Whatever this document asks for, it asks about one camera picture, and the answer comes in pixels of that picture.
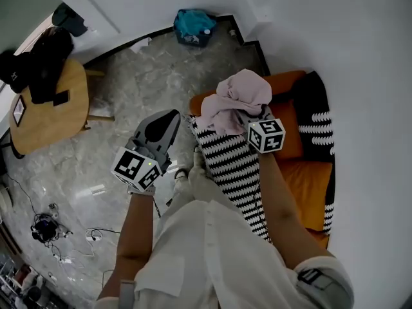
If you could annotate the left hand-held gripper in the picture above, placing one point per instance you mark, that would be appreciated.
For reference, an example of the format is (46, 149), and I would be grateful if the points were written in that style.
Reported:
(138, 166)

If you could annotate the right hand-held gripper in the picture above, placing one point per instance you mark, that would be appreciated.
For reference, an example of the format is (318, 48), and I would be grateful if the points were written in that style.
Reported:
(267, 135)

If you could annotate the pink cloth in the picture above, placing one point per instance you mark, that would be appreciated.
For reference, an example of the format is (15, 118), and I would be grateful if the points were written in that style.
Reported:
(244, 89)

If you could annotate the orange sofa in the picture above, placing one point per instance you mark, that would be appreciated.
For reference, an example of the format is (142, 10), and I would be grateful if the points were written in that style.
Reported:
(302, 185)

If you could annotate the person's left forearm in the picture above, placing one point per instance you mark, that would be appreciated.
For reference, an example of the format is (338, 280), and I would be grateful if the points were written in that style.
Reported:
(135, 224)

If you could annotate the person's right forearm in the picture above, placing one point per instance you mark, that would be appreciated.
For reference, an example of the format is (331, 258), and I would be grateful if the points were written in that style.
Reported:
(273, 192)

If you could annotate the person's left shoe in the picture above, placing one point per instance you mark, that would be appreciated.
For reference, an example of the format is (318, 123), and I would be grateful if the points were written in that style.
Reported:
(181, 176)

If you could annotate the person's shoe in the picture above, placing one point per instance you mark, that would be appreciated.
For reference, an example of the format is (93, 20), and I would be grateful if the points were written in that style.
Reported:
(181, 176)
(199, 159)

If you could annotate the black white striped seat blanket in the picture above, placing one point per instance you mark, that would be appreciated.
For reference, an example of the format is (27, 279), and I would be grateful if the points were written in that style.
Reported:
(231, 172)

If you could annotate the person's right shoe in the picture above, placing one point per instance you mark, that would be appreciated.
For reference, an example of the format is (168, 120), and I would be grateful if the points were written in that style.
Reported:
(199, 159)

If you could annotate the person's light trousers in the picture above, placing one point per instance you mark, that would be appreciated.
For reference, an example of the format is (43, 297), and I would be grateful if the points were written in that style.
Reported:
(206, 188)

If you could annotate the white power strip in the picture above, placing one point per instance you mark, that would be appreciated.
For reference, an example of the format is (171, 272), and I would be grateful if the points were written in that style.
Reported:
(93, 235)

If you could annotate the round wooden side table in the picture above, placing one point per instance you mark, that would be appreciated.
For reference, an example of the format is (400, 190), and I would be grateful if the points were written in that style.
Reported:
(54, 124)

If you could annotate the black phone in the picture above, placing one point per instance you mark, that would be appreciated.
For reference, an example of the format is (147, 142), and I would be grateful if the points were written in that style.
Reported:
(61, 98)

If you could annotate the person's white shirt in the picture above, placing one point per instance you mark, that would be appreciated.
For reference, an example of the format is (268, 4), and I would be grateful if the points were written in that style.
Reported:
(209, 253)

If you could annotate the white paper sheet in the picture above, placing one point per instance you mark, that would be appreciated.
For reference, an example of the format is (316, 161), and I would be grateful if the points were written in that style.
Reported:
(141, 44)

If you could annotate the white round appliance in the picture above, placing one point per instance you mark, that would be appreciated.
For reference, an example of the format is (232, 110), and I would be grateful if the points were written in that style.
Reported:
(4, 200)

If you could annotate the black bag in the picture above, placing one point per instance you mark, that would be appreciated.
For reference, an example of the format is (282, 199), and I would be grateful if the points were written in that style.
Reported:
(45, 63)

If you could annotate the small picture frame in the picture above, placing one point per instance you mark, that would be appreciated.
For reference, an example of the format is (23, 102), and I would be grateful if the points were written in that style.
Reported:
(18, 109)

